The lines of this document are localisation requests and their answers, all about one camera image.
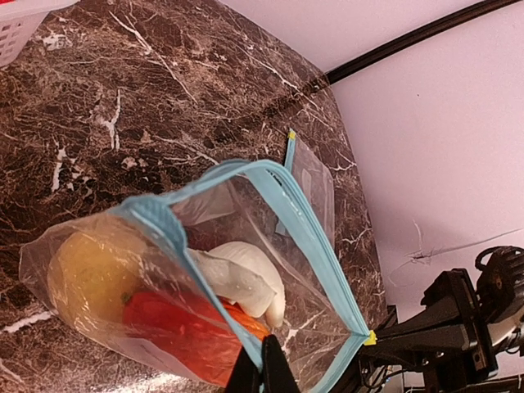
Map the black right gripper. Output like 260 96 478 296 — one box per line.
359 246 523 392

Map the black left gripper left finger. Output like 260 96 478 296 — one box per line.
227 349 261 393

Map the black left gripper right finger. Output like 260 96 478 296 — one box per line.
262 335 299 393

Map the orange toy mango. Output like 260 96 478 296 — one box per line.
221 299 270 341

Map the red toy bell pepper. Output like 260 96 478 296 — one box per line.
122 291 242 387

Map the white toy mushroom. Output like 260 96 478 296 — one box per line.
188 241 286 328

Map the clear zip bag blue zipper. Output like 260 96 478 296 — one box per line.
19 160 370 392

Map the yellow orange toy peach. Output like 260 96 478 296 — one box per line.
47 232 147 332

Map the white plastic mesh basket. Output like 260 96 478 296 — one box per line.
0 0 78 67

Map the black frame post right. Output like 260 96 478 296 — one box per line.
326 0 521 85

